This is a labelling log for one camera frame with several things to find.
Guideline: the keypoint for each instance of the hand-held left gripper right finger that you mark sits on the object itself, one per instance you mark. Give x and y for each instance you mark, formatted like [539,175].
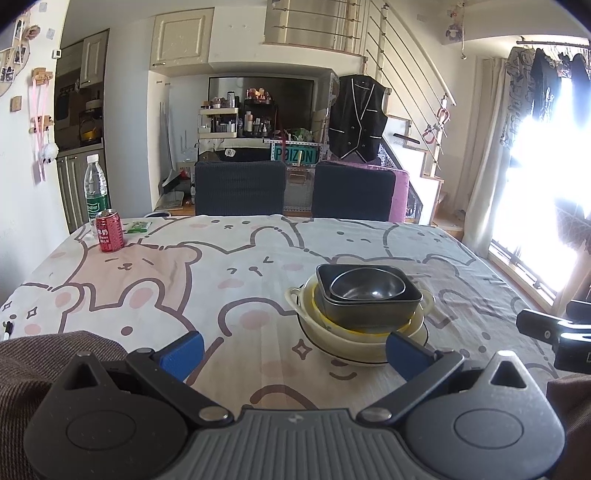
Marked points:
[406,353]

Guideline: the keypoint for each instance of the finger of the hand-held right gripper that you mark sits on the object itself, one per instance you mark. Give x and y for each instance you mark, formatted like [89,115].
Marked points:
[540,325]

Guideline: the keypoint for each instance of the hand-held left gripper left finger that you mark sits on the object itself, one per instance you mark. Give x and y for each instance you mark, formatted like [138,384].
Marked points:
[184,353]

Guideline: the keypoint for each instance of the large rectangular steel container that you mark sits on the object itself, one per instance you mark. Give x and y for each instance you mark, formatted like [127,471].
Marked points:
[369,314]

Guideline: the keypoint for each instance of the round steel bowl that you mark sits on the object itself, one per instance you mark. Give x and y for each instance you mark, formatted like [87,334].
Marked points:
[364,286]

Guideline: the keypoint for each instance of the white floral bowl yellow rim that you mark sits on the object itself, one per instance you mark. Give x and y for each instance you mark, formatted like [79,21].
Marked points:
[317,304]

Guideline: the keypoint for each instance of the small rectangular steel container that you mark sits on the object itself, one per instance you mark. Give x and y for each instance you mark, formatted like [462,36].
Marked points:
[325,277]

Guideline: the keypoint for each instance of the cream window curtain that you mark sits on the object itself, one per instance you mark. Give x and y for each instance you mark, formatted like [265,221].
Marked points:
[485,161]
[577,258]

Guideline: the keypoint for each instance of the green packet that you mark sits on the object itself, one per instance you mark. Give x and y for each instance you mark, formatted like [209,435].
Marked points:
[138,226]

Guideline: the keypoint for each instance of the red drink can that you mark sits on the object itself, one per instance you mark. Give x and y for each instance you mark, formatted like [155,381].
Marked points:
[108,230]

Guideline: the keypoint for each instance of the person's brown clothing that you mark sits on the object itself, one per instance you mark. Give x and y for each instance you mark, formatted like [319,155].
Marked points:
[37,360]

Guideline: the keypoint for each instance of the pink covered chair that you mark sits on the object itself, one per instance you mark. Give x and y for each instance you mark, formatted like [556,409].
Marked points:
[400,194]

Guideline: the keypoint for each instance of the white wooden staircase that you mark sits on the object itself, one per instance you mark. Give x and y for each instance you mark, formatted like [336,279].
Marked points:
[429,194]

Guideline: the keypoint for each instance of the dark blue chair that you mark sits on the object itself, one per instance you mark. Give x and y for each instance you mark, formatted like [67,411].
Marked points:
[240,189]
[353,191]

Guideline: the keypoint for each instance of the black pen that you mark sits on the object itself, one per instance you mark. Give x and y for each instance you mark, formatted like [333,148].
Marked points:
[8,330]

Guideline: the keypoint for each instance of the clear water bottle green label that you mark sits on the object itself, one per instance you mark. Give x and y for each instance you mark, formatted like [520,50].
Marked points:
[96,189]

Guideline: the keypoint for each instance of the white perforated metal rack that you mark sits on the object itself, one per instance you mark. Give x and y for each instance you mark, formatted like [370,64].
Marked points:
[300,198]

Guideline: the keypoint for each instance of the grey kitchen base cabinet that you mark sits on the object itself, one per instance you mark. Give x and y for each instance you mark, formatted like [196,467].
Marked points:
[69,194]

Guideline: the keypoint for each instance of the patterned hanging shirt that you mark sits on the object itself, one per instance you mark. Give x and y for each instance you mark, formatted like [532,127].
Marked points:
[517,101]

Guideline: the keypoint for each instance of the teal lettered sign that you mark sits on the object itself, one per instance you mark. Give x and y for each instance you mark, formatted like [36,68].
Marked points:
[295,154]

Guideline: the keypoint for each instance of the cosmetics storage rack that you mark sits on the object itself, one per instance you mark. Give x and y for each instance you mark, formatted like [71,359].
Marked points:
[219,124]

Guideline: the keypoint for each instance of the black vest white trim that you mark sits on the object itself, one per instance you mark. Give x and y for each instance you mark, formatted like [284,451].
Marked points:
[358,120]

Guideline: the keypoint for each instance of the white plush toy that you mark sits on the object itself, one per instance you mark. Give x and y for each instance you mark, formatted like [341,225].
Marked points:
[48,153]

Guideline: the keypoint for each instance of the black hanging shirt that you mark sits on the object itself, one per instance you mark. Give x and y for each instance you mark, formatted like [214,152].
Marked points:
[545,83]

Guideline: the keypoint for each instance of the metal stair railing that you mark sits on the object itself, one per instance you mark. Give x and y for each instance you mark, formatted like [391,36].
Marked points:
[415,60]

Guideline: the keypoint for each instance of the cream wall cupboard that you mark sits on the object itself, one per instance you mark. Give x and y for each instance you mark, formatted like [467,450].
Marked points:
[182,39]

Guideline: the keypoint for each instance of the wall photo display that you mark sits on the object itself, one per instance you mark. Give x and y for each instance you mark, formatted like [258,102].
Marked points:
[9,69]

